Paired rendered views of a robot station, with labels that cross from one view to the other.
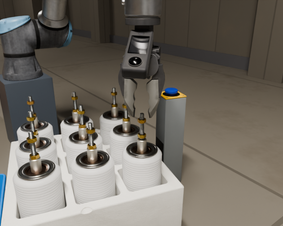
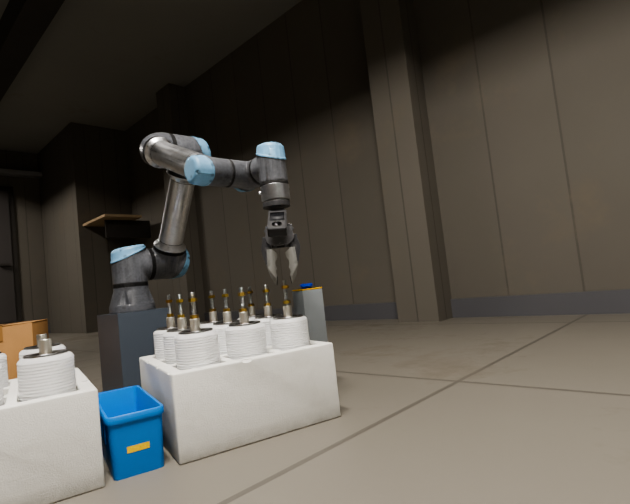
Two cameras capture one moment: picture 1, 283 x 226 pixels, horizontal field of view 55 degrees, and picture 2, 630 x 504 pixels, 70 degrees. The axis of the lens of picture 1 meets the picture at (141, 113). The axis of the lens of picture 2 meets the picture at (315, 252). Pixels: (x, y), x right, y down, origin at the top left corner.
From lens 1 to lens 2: 0.62 m
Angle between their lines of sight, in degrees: 27
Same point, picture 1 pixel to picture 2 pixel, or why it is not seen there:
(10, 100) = (122, 333)
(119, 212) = (276, 365)
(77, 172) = (234, 330)
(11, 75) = (123, 306)
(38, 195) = (202, 346)
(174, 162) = not seen: hidden behind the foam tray
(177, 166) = not seen: hidden behind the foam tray
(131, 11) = (268, 195)
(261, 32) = (400, 267)
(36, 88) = (151, 320)
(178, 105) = (315, 296)
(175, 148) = not seen: hidden behind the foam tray
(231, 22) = (364, 264)
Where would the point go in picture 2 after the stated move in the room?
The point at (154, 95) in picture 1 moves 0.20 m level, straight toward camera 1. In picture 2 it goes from (293, 260) to (300, 254)
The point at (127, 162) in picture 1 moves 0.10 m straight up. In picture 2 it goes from (276, 325) to (272, 284)
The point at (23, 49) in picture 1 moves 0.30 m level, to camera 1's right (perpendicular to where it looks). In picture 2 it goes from (138, 276) to (227, 267)
